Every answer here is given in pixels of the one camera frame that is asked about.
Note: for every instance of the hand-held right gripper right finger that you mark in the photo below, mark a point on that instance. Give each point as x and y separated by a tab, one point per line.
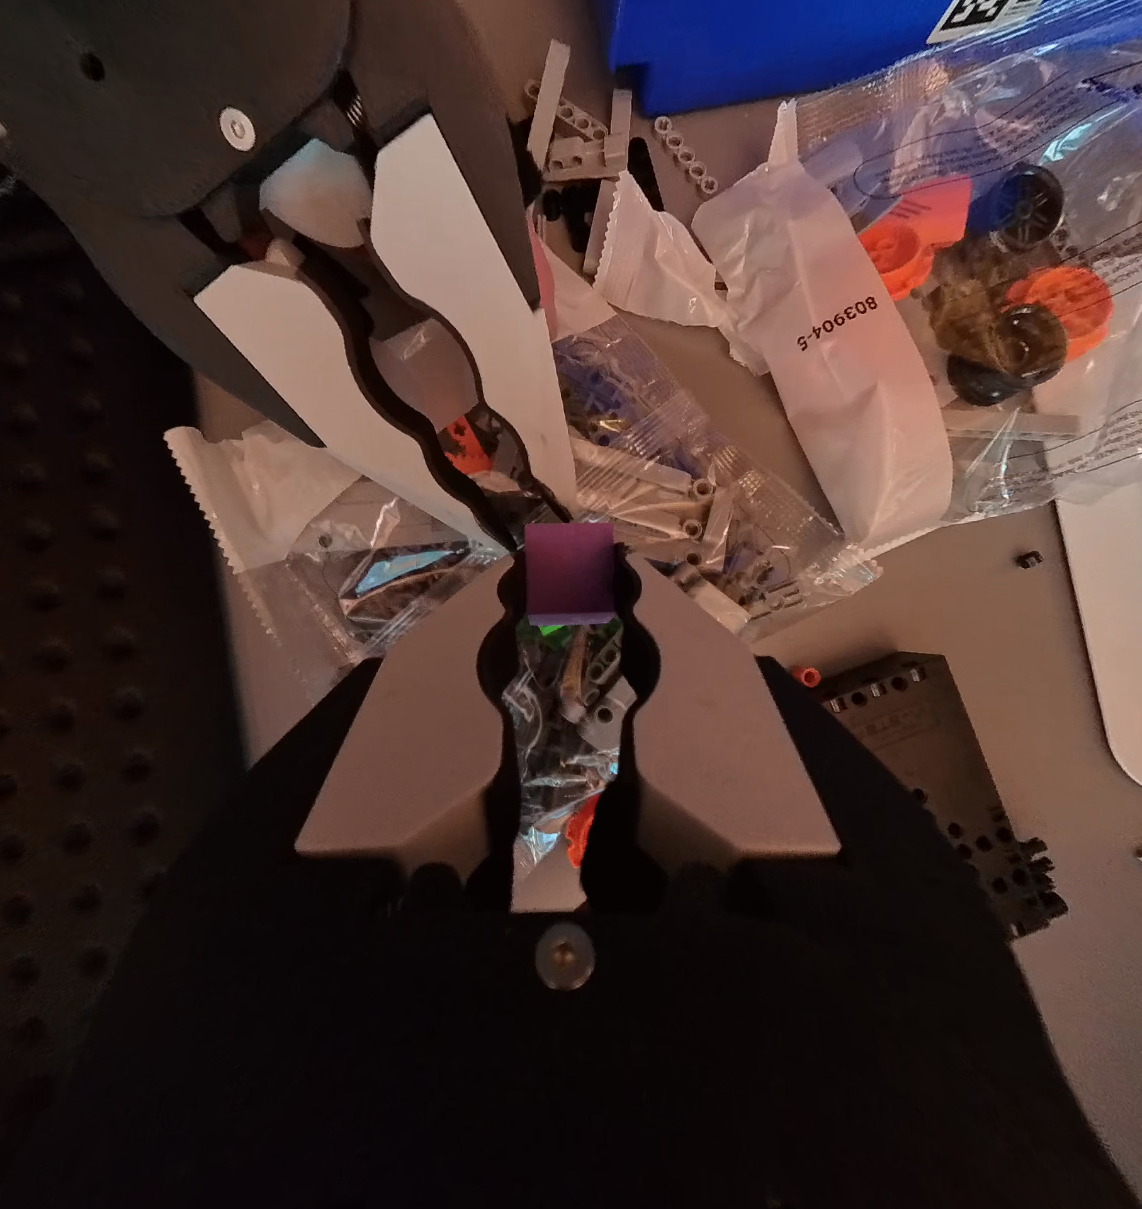
732	775

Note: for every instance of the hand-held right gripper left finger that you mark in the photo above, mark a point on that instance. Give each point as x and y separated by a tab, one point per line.
402	775

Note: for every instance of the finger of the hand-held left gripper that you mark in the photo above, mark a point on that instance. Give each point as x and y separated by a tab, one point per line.
308	349
468	284

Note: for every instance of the small clear parts bag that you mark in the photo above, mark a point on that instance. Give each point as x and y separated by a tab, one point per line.
569	755

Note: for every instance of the green foam cube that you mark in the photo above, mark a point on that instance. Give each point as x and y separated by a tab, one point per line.
564	618

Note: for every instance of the purple foam cube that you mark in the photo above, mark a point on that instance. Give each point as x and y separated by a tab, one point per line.
572	571

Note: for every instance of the white label wheels bag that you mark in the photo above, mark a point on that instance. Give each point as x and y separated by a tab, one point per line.
856	379

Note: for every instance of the grey desk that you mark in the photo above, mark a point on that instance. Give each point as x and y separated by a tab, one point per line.
1120	1020

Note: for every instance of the grey perforated beam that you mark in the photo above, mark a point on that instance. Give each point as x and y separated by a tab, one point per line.
548	114

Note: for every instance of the clear bag of grey beams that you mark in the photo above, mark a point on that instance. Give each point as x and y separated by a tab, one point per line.
724	511

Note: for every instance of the black studded baseplate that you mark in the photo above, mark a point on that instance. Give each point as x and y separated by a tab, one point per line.
81	755

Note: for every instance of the blue plastic bin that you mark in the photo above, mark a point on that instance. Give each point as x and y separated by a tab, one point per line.
799	47

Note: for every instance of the white book stand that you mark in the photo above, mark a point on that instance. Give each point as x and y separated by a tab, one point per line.
1130	623

